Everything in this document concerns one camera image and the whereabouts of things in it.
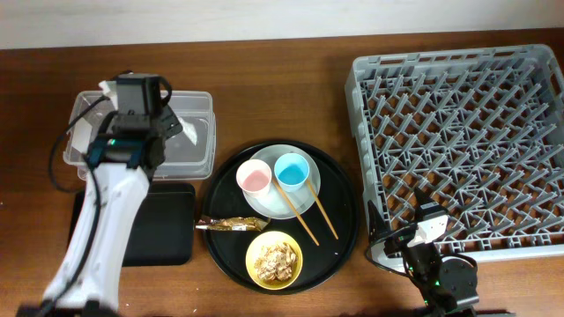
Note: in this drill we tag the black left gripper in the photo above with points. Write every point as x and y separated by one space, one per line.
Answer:
171 121

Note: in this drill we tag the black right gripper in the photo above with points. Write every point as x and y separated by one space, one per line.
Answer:
378 228

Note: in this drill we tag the white tissue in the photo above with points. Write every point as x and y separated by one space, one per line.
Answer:
109 90

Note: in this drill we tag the blue plastic cup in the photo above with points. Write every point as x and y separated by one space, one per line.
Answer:
291 171

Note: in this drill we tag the pink plastic cup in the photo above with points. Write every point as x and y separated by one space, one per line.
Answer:
254 177

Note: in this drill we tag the food scraps and rice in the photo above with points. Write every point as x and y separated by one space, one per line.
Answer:
275 262

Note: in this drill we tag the yellow bowl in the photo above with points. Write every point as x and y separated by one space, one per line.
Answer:
266 239

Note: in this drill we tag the gold snack wrapper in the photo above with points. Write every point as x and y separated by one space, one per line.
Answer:
243 224

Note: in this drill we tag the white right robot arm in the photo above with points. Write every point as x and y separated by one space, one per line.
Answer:
447 283

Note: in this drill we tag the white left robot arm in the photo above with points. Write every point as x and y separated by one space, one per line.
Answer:
88 278

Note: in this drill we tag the grey dishwasher rack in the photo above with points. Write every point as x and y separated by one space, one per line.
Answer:
479 130

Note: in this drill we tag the round black serving tray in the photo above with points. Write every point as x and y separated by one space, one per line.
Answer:
228 249

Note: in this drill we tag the black rectangular tray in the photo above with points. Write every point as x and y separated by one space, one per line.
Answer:
163 230

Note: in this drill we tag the grey round plate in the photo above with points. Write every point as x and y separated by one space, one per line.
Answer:
273 205

